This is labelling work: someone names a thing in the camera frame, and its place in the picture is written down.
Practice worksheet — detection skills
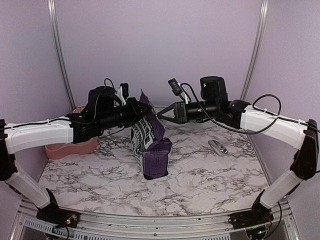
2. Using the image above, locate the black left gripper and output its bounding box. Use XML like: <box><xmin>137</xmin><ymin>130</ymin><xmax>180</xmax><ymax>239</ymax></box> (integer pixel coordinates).
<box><xmin>97</xmin><ymin>96</ymin><xmax>152</xmax><ymax>132</ymax></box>

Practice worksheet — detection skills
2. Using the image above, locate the purple puppy food bag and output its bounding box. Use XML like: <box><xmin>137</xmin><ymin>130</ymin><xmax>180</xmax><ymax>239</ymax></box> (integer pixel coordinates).
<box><xmin>130</xmin><ymin>91</ymin><xmax>173</xmax><ymax>180</ymax></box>

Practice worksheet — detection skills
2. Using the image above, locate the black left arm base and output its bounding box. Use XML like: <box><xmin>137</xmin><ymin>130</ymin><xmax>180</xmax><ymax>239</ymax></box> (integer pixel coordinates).
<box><xmin>36</xmin><ymin>209</ymin><xmax>80</xmax><ymax>228</ymax></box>

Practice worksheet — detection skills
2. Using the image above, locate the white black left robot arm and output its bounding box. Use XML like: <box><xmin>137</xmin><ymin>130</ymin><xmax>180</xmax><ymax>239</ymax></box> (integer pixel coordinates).
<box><xmin>0</xmin><ymin>83</ymin><xmax>152</xmax><ymax>223</ymax></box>

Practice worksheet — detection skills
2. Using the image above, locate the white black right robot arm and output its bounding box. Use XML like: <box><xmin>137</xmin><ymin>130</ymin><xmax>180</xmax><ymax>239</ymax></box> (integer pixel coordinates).
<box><xmin>157</xmin><ymin>76</ymin><xmax>320</xmax><ymax>224</ymax></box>

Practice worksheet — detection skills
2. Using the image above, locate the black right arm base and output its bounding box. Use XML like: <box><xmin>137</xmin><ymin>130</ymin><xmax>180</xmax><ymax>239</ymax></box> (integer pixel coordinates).
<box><xmin>228</xmin><ymin>209</ymin><xmax>274</xmax><ymax>230</ymax></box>

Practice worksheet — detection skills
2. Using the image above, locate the silver metal food scoop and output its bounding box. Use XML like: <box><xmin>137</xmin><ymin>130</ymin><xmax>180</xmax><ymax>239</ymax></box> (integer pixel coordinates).
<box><xmin>208</xmin><ymin>139</ymin><xmax>238</xmax><ymax>158</ymax></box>

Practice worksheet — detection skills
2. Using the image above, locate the pink double pet bowl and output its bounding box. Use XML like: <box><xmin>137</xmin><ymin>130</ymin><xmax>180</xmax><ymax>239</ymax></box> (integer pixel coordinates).
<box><xmin>44</xmin><ymin>137</ymin><xmax>98</xmax><ymax>160</ymax></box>

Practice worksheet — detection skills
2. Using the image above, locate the red patterned ceramic bowl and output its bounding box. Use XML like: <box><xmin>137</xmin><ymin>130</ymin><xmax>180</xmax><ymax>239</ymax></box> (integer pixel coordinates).
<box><xmin>72</xmin><ymin>106</ymin><xmax>85</xmax><ymax>114</ymax></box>

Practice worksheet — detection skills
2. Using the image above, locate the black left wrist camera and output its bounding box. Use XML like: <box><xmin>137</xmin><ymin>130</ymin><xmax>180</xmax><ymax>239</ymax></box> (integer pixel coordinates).
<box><xmin>119</xmin><ymin>82</ymin><xmax>129</xmax><ymax>100</ymax></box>

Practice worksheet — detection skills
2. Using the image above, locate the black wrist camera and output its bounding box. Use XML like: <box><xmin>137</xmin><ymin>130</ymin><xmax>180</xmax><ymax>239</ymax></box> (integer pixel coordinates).
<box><xmin>168</xmin><ymin>78</ymin><xmax>183</xmax><ymax>96</ymax></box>
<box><xmin>119</xmin><ymin>82</ymin><xmax>129</xmax><ymax>100</ymax></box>

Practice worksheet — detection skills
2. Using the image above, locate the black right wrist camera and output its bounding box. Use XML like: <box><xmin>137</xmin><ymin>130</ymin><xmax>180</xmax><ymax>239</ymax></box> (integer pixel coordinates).
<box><xmin>168</xmin><ymin>78</ymin><xmax>183</xmax><ymax>96</ymax></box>

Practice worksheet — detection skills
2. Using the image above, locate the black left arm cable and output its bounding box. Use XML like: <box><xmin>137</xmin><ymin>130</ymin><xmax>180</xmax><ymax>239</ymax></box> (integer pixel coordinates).
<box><xmin>93</xmin><ymin>78</ymin><xmax>121</xmax><ymax>138</ymax></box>

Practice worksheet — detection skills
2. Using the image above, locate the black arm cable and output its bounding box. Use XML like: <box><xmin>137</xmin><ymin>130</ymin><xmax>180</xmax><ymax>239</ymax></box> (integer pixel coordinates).
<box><xmin>93</xmin><ymin>78</ymin><xmax>121</xmax><ymax>138</ymax></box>
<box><xmin>179</xmin><ymin>82</ymin><xmax>313</xmax><ymax>136</ymax></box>

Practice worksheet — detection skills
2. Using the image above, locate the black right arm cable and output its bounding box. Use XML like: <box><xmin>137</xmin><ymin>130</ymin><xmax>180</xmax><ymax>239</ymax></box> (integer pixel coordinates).
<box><xmin>179</xmin><ymin>82</ymin><xmax>313</xmax><ymax>136</ymax></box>

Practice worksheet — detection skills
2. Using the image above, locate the left aluminium frame post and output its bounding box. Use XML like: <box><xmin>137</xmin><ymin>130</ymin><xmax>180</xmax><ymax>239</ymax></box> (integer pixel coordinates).
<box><xmin>47</xmin><ymin>0</ymin><xmax>76</xmax><ymax>110</ymax></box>

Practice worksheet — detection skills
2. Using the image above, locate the aluminium frame post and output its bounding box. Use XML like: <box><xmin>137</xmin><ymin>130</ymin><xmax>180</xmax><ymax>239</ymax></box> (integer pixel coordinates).
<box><xmin>240</xmin><ymin>0</ymin><xmax>270</xmax><ymax>100</ymax></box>
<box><xmin>47</xmin><ymin>0</ymin><xmax>76</xmax><ymax>110</ymax></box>

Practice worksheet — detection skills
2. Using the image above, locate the right aluminium frame post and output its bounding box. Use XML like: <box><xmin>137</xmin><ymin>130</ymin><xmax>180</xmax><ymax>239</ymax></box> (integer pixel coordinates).
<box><xmin>240</xmin><ymin>0</ymin><xmax>270</xmax><ymax>100</ymax></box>

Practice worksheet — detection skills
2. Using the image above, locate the aluminium front rail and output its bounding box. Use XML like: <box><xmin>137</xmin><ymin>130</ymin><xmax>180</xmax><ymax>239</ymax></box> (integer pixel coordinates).
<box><xmin>9</xmin><ymin>199</ymin><xmax>300</xmax><ymax>240</ymax></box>

